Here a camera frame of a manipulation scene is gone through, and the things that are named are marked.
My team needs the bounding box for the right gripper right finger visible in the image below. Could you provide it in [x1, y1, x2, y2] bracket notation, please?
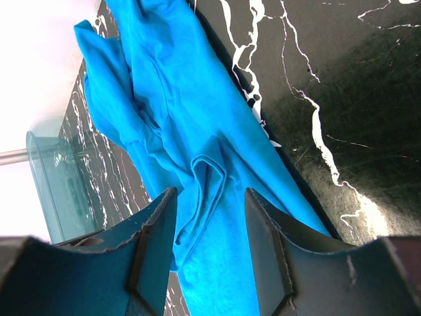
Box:
[245, 189, 420, 315]

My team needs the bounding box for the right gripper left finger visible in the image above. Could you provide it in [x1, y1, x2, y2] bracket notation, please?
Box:
[1, 188, 177, 315]

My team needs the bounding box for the blue t-shirt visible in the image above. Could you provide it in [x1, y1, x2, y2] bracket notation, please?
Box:
[74, 1, 326, 315]

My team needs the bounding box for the teal plastic bin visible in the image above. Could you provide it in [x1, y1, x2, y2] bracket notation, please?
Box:
[26, 131, 99, 244]

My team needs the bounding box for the left corner frame post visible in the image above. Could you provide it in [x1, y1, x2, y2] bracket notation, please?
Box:
[0, 149, 28, 166]

